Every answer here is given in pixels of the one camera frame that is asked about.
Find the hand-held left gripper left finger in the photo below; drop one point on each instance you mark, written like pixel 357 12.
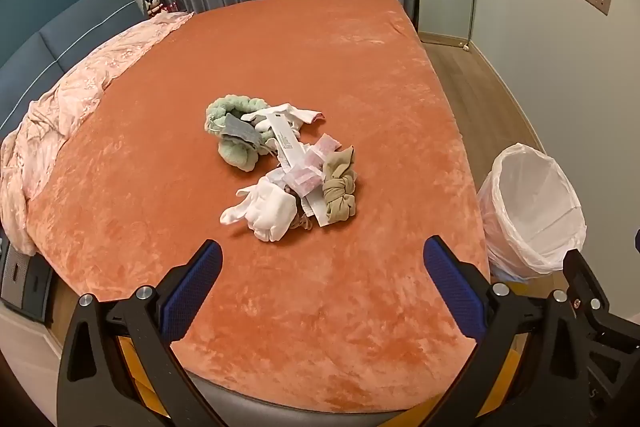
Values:
pixel 192 292

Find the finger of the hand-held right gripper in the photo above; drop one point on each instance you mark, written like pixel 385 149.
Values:
pixel 582 282
pixel 638 241

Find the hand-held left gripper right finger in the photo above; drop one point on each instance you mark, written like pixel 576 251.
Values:
pixel 452 289

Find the waste bin with white bag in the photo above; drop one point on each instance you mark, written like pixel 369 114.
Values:
pixel 530 207

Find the plain white sock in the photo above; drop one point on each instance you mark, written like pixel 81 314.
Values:
pixel 267 212

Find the beige stocking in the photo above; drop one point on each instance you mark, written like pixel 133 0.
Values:
pixel 302 222

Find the green fluffy headband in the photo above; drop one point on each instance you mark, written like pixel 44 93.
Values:
pixel 240 157

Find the short white paper strip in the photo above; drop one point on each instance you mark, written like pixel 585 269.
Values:
pixel 316 209

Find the olive knotted stocking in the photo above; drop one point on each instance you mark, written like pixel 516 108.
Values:
pixel 340 192

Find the pink patterned wrapper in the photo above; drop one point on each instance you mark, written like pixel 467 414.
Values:
pixel 326 146
pixel 302 181

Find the grey sock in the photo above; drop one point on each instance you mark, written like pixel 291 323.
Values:
pixel 239 128

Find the dark grey nightstand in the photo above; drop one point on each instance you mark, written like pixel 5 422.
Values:
pixel 20 277

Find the pink floral quilt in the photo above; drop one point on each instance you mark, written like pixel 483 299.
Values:
pixel 90 82

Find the orange plush blanket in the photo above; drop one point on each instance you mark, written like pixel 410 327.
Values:
pixel 300 57

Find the red patterned box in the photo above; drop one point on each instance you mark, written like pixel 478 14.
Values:
pixel 171 6

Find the blue upholstered headboard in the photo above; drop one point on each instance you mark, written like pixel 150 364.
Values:
pixel 60 37

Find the small doll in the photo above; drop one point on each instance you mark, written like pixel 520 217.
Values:
pixel 154 4

